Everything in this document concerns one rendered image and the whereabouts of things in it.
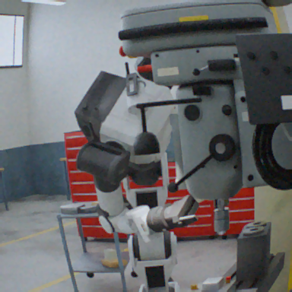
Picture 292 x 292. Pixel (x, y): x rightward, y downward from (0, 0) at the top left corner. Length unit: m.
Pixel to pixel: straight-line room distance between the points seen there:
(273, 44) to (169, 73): 0.45
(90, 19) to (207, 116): 10.92
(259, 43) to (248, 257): 0.96
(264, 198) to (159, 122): 1.54
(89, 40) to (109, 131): 10.37
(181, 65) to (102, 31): 10.66
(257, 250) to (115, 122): 0.69
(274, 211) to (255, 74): 2.26
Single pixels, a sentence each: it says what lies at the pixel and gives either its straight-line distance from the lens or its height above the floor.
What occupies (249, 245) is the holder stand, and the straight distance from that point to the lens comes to 1.91.
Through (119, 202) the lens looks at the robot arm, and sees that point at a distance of 2.04.
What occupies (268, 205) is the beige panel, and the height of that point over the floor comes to 0.93.
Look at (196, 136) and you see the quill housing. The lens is 1.52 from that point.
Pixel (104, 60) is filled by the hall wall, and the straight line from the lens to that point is 12.04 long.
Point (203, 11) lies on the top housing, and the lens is 1.49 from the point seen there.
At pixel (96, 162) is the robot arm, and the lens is 1.89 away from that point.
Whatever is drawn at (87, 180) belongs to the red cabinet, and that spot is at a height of 0.84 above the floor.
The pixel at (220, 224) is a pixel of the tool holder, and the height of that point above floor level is 1.23.
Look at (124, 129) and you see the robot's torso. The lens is 1.93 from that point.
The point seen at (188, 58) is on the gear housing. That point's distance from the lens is 1.50.
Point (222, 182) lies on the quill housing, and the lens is 1.52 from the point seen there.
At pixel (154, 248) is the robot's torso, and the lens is 2.30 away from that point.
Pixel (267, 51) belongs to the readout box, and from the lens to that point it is 1.18.
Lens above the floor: 1.56
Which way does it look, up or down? 3 degrees down
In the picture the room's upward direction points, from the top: 6 degrees counter-clockwise
